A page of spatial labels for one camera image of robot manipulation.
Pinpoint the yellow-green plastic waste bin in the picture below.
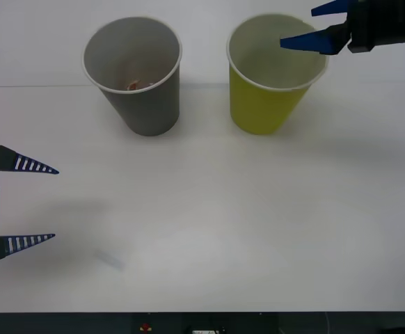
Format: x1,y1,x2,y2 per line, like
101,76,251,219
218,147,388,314
226,13,330,136

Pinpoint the grey plastic waste bin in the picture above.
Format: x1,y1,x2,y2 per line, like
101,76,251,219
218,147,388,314
81,16,184,137

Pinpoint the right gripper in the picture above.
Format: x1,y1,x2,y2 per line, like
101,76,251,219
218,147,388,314
280,0,399,56

